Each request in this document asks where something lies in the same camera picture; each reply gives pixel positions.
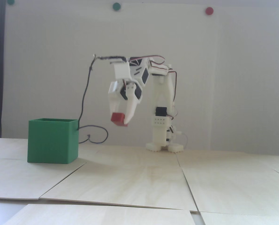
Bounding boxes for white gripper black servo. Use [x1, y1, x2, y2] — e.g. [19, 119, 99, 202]
[108, 78, 143, 124]

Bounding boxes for red block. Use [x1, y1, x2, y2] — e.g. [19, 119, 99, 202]
[111, 113, 128, 127]

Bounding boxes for green box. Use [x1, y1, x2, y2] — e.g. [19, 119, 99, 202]
[27, 118, 80, 164]

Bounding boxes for light plywood sheet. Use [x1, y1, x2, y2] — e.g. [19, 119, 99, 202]
[3, 203, 196, 225]
[79, 143, 182, 168]
[0, 138, 87, 200]
[200, 211, 279, 225]
[176, 150, 279, 215]
[40, 162, 199, 210]

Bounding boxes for white backdrop sheet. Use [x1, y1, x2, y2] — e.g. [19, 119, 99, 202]
[3, 2, 219, 150]

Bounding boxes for wrist camera on white mount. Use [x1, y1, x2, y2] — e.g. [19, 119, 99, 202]
[110, 56, 131, 79]

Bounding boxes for black camera cable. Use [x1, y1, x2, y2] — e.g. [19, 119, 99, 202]
[77, 54, 127, 144]

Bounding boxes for red black servo wires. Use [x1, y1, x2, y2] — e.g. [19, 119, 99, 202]
[130, 55, 179, 117]

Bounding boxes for white base cable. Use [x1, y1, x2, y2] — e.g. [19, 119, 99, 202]
[177, 132, 188, 149]

